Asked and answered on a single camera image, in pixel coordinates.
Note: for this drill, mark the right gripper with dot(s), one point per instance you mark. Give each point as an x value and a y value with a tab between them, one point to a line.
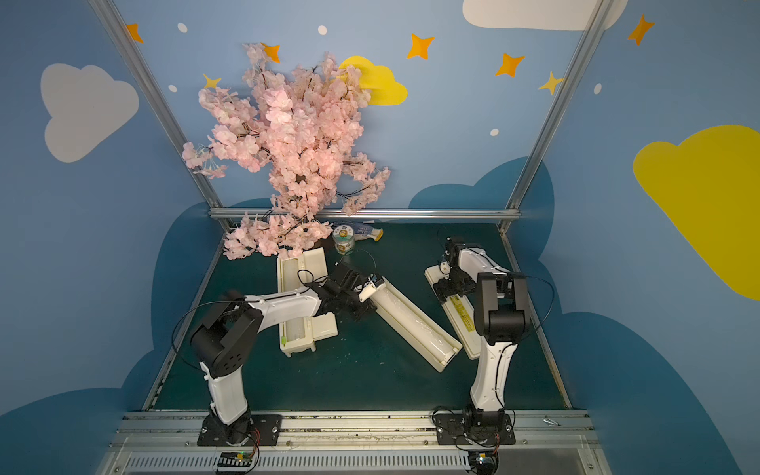
454	285

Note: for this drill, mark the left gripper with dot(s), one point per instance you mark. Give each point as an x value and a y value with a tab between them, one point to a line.
354	295

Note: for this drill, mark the dispenser lid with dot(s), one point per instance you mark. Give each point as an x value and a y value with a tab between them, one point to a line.
459	311
312	272

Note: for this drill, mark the plastic wrap roll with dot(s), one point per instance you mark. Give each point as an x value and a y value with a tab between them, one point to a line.
294	331
418	328

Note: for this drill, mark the white wrap dispenser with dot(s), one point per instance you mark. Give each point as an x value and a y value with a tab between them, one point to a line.
415	344

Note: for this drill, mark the dispenser base tray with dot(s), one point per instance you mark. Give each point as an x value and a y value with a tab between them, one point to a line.
288	280

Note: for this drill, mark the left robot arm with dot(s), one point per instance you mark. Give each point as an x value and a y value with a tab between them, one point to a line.
224	339

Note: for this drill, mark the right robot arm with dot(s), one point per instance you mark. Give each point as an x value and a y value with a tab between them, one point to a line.
500	302

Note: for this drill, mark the green printed cup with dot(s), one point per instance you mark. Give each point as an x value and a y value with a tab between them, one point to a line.
344	239

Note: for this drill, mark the small plastic bottle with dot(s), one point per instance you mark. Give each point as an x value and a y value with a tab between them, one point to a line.
363	232

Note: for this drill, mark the pink cherry blossom tree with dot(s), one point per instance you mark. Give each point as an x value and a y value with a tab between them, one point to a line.
303	129

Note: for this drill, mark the right small circuit board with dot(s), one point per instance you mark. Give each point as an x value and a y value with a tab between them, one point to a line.
483	463

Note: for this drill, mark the small circuit board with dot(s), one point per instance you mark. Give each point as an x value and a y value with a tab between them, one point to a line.
483	463
234	462

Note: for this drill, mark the left small circuit board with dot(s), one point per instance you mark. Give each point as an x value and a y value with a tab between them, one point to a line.
234	462

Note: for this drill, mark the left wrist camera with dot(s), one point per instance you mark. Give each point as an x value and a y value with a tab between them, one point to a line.
372	285

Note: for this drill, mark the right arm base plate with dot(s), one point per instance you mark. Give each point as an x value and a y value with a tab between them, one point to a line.
486	429

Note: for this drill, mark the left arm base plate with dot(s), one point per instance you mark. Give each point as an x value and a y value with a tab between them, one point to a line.
255	430

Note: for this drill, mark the aluminium rail base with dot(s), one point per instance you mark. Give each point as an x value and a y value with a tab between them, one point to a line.
370	442

